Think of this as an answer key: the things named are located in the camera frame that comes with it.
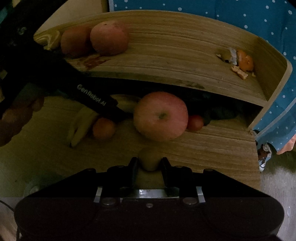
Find banana bunch on shelf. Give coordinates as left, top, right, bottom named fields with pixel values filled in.
left=34, top=30, right=61, bottom=50

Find curved wooden shelf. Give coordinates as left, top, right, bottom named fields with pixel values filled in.
left=33, top=9, right=293, bottom=130

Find red apple on table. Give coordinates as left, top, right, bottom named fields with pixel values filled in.
left=133, top=92, right=189, bottom=142

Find small red fruit behind apple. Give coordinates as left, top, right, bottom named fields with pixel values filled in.
left=187, top=115, right=204, bottom=132

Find blue dotted cloth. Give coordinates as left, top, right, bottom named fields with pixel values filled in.
left=108, top=0, right=296, bottom=153

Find red apple on shelf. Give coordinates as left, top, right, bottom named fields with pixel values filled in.
left=90, top=20, right=130, bottom=56

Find orange peel scraps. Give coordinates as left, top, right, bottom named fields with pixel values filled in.
left=216, top=47, right=256, bottom=80

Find small orange on table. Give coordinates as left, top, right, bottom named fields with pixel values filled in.
left=92, top=118, right=115, bottom=141

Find large orange on shelf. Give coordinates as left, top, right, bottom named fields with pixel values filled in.
left=60, top=26, right=91, bottom=57

